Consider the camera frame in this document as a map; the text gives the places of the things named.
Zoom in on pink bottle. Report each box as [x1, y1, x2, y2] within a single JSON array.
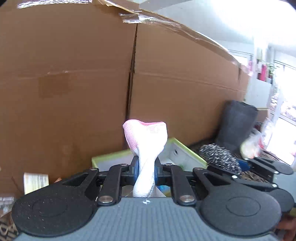
[[259, 64, 267, 82]]

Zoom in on yellow medicine box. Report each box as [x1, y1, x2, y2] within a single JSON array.
[[23, 173, 49, 195]]

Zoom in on blue plastic container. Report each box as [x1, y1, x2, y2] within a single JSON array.
[[158, 185, 171, 192]]

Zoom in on white cabinet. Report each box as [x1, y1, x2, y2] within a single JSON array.
[[244, 79, 273, 108]]

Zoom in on white plastic bag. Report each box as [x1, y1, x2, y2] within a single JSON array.
[[240, 128, 264, 160]]

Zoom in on large brown cardboard box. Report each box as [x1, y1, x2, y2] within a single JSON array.
[[1, 1, 249, 197]]

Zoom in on person left hand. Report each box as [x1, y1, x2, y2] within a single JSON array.
[[276, 214, 296, 241]]

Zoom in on clear plastic cup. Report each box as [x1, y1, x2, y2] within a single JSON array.
[[0, 196, 15, 217]]

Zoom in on lime green open box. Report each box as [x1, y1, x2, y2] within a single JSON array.
[[91, 138, 207, 171]]

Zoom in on steel wool scrubber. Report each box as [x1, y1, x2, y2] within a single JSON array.
[[199, 144, 242, 174]]

